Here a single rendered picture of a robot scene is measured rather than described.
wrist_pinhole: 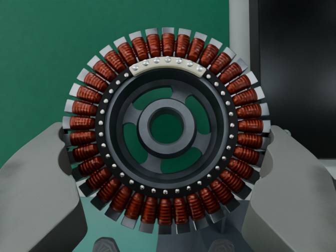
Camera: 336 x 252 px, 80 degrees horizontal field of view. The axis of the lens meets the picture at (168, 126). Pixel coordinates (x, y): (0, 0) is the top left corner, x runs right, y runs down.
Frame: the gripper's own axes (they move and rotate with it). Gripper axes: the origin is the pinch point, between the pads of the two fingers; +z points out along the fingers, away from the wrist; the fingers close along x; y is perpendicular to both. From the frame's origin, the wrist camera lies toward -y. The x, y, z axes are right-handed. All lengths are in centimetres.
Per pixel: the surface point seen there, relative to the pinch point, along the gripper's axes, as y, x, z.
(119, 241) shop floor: 83, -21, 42
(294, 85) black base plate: -0.5, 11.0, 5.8
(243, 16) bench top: -5.6, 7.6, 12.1
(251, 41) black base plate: -3.5, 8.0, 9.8
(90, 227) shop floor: 78, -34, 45
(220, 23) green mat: -4.9, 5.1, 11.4
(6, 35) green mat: -3.7, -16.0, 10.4
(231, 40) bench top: -3.5, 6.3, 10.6
